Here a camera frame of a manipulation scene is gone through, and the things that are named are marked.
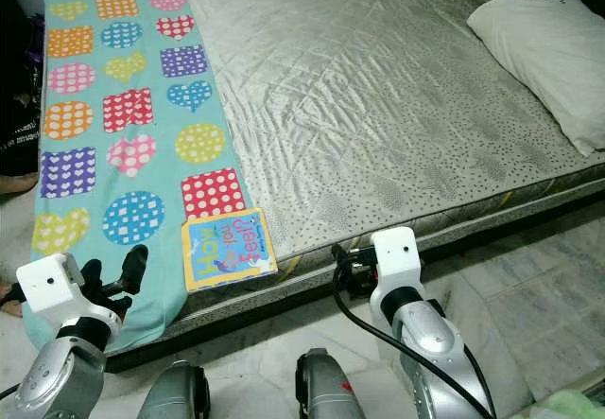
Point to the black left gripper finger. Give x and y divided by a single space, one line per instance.
92 275
134 268

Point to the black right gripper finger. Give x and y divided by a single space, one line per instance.
340 256

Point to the blue yellow children's book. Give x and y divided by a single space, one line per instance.
227 249

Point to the white printed pillow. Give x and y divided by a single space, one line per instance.
548 50

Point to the silver left robot leg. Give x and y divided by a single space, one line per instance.
175 395

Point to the silver robot leg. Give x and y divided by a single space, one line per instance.
331 391
175 395

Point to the silver right robot leg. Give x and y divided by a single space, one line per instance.
331 391

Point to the black bed base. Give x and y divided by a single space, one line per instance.
510 230

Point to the teal blanket with dotted shapes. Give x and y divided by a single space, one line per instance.
123 107

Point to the grey quilted mattress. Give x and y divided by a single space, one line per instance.
340 78

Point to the black chair with bags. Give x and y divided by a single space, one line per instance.
19 107

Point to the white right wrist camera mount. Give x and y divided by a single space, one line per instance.
397 256

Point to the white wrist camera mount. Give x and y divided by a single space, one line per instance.
397 256
49 287

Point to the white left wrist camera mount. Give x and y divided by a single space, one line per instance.
49 287

